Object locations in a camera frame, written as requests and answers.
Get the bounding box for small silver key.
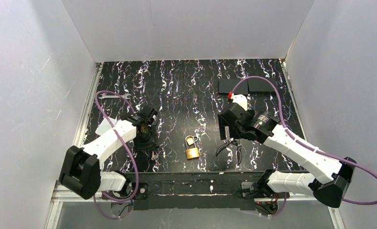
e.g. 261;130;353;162
151;151;158;161

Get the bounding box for large brass padlock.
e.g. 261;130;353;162
184;136;200;160

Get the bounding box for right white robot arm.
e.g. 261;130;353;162
218;103;355;208

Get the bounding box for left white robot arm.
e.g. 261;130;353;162
59;106;159;199

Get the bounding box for small brass padlock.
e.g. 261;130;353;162
185;136;195;146

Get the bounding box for black flat box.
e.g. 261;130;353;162
218;79;275;95

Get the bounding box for silver open-end wrench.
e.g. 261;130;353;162
98;94;131;100

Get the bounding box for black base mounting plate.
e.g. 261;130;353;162
101;172;290;211

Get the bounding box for black handled pruning shears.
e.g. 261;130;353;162
215;139;243;167

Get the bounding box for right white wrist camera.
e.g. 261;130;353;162
228;92;248;111

